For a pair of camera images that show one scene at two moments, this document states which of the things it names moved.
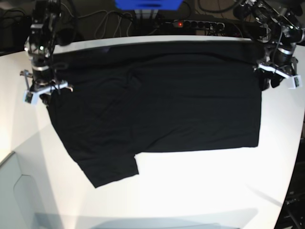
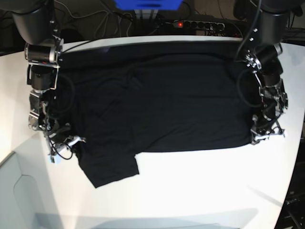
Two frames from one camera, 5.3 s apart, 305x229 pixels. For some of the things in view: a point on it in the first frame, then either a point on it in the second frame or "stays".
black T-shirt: x=114 y=102 stays
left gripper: x=40 y=87 → x=70 y=141
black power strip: x=211 y=25 stays
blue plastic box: x=148 y=5 stays
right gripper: x=275 y=79 → x=264 y=131
